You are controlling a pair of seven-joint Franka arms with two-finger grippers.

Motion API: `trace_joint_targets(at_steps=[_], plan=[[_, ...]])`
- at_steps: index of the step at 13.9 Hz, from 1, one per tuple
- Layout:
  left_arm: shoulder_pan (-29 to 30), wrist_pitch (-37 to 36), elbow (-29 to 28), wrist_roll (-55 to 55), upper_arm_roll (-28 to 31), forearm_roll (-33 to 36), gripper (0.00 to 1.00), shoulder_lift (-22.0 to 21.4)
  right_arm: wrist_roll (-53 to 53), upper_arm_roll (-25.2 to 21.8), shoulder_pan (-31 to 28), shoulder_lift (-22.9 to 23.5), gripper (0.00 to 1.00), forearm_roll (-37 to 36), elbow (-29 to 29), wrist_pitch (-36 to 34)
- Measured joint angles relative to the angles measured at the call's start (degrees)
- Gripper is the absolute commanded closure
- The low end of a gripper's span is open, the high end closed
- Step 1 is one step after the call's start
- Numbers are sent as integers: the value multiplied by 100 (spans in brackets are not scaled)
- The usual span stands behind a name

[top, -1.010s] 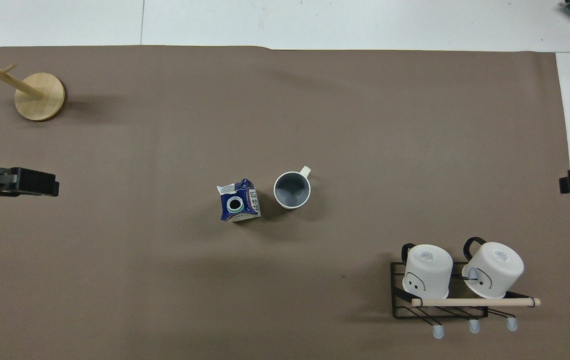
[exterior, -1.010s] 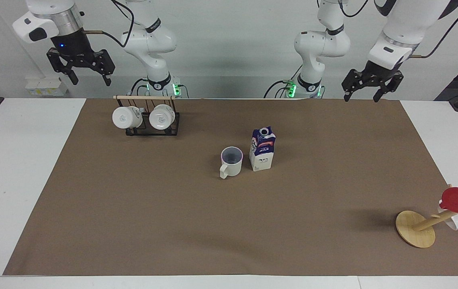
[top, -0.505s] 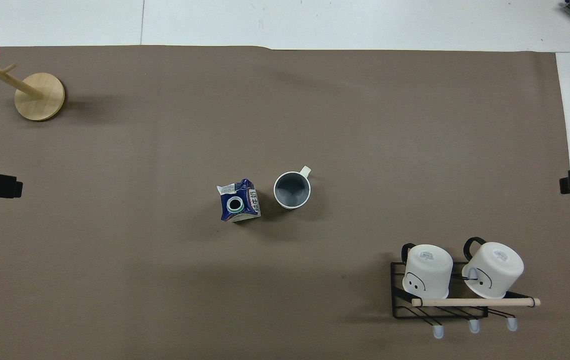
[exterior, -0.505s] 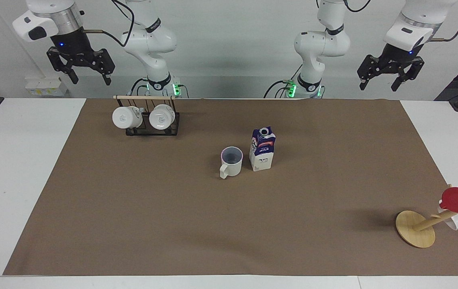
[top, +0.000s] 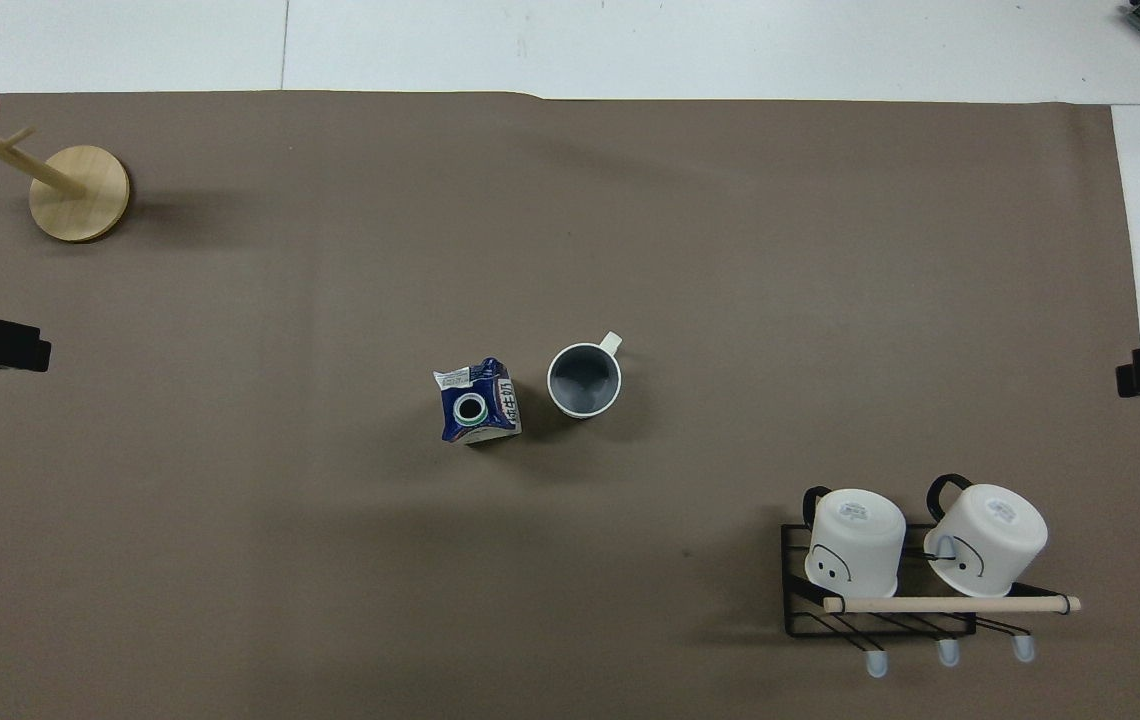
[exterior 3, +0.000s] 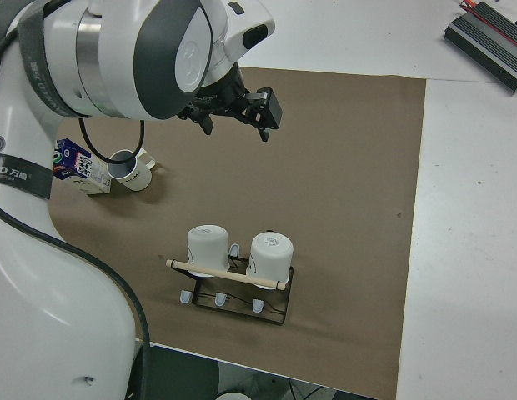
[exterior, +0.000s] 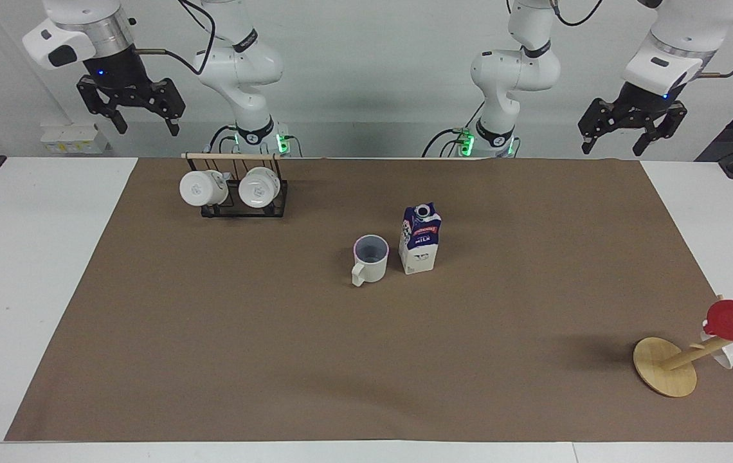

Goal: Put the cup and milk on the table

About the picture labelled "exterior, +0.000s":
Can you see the white cup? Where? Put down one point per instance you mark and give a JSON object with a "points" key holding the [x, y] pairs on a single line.
{"points": [[730, 355]]}

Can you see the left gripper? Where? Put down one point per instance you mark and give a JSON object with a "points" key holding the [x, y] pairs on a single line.
{"points": [[649, 99]]}

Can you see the white tissue box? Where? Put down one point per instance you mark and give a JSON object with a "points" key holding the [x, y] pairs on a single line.
{"points": [[74, 140]]}

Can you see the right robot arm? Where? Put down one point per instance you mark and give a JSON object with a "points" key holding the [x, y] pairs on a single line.
{"points": [[238, 71]]}

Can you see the blue and white milk carton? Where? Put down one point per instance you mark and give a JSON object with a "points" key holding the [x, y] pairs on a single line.
{"points": [[419, 247]]}

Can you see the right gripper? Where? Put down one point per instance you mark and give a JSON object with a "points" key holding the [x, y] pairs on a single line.
{"points": [[119, 74]]}

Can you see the white mug with grey inside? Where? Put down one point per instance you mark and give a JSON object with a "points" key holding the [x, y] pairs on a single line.
{"points": [[373, 269]]}

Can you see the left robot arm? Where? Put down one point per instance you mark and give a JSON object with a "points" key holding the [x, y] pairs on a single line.
{"points": [[514, 67]]}

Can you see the wooden mug tree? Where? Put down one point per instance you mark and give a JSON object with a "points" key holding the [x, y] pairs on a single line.
{"points": [[662, 370]]}

